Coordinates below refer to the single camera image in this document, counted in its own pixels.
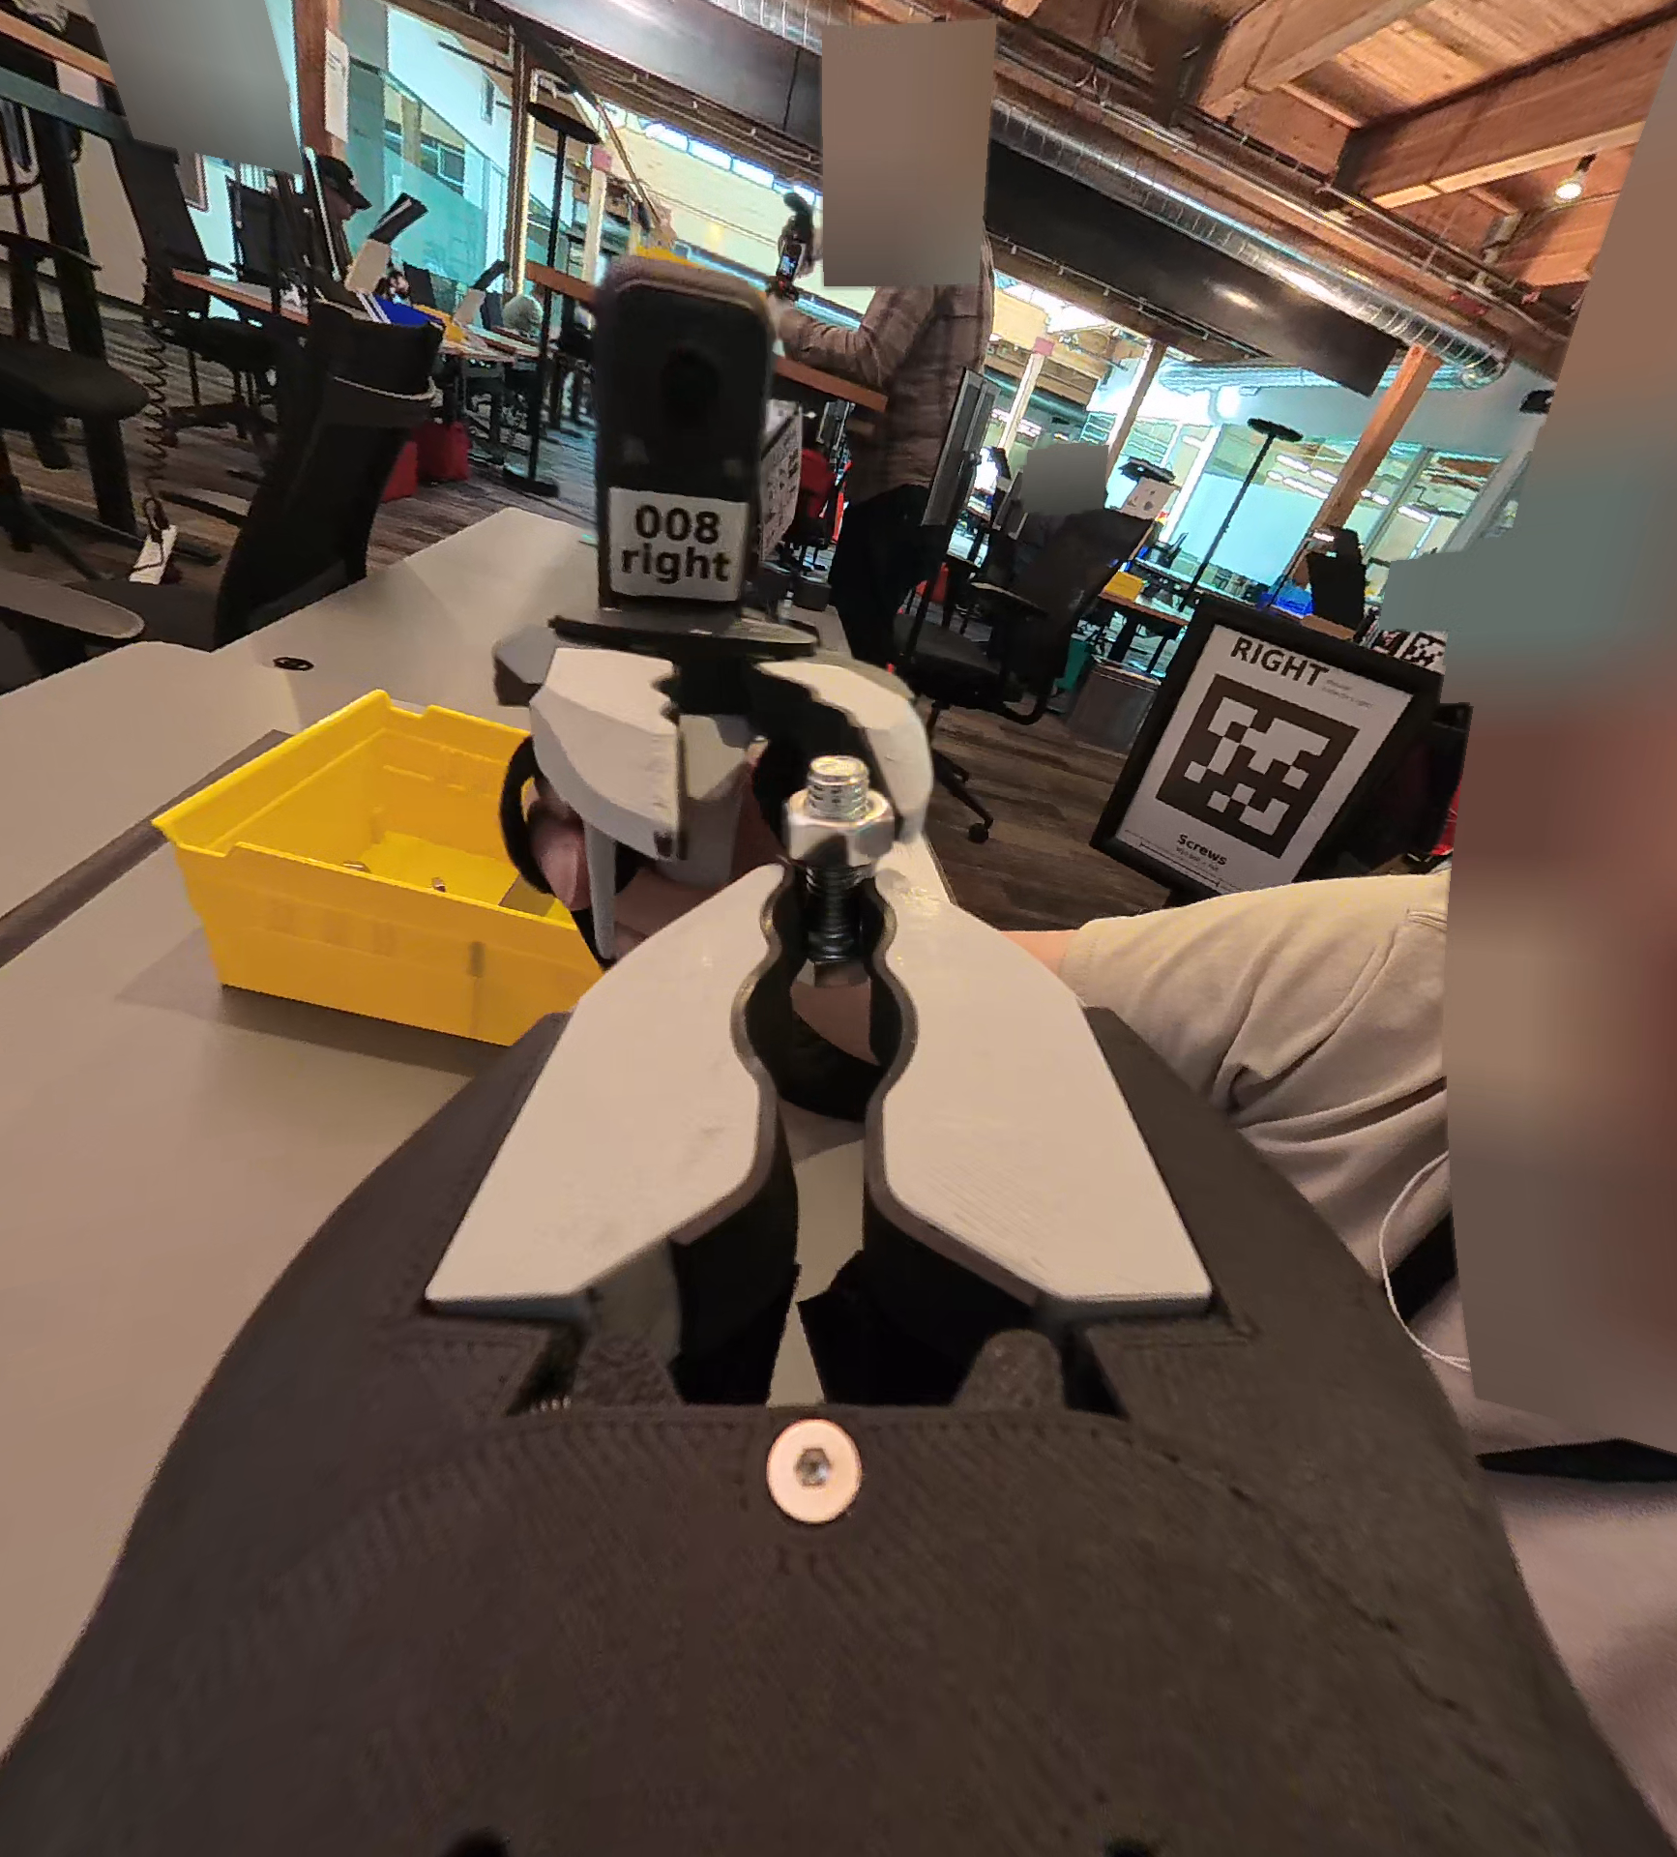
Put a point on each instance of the grey chair armrest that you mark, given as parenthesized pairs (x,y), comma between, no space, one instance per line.
(41,603)

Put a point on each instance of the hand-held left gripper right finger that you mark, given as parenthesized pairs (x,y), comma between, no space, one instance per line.
(1027,1133)

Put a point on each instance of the silver ceiling duct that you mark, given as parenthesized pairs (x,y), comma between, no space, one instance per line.
(1447,349)

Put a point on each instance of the person's right hand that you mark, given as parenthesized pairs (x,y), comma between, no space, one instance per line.
(563,864)

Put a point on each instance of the person's beige shirt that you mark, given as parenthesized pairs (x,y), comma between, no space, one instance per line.
(1650,1669)

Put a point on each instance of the red storage box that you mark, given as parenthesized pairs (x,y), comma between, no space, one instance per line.
(443,458)

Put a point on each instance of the ceiling spot light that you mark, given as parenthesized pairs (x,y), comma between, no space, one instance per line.
(1575,185)

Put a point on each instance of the framed black-white marker sign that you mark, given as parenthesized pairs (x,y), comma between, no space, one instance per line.
(1259,756)

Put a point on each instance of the dark bin divider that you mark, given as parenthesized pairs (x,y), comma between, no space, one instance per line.
(542,901)

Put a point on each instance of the black floor lamp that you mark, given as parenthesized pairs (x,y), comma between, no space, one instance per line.
(1273,431)

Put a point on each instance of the yellow plastic bin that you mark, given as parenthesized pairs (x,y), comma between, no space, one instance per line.
(344,930)

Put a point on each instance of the black office chair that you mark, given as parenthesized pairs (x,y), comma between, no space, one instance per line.
(331,479)
(12,386)
(1012,624)

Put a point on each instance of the steel hex nut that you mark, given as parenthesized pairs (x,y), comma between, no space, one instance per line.
(838,839)

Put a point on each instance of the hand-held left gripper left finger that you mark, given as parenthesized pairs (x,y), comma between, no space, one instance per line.
(592,1133)

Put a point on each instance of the person's right forearm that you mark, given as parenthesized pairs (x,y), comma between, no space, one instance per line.
(1259,1017)

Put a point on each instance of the steel hex bolt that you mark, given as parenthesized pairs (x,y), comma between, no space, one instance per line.
(836,781)

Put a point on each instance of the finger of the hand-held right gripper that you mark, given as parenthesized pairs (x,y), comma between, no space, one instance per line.
(605,740)
(874,719)

